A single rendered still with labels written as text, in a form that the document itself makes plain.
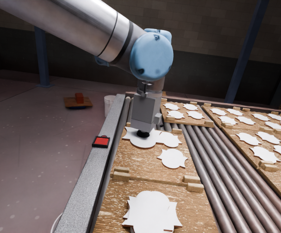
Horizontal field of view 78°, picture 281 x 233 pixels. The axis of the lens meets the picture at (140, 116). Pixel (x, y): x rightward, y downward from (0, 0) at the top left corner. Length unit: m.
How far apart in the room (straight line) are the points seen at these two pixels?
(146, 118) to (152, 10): 5.13
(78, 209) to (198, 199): 0.40
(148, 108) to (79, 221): 0.38
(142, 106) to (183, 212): 0.36
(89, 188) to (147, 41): 0.54
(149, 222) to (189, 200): 0.19
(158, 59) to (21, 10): 0.18
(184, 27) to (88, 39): 5.34
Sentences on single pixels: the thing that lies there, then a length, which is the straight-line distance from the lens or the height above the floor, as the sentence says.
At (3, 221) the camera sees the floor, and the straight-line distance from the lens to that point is 1.90.
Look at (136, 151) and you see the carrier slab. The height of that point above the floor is 0.94.
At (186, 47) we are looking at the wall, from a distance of 5.59.
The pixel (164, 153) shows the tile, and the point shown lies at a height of 0.94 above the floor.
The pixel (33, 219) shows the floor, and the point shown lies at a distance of 1.83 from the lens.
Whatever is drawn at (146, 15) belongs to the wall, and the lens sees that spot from 5.54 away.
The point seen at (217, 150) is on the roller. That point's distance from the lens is 1.05.
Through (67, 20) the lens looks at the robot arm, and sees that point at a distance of 0.27.
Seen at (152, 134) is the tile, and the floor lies 1.13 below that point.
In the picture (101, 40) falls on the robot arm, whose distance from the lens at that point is 0.27.
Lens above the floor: 1.41
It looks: 24 degrees down
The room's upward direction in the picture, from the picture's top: 8 degrees clockwise
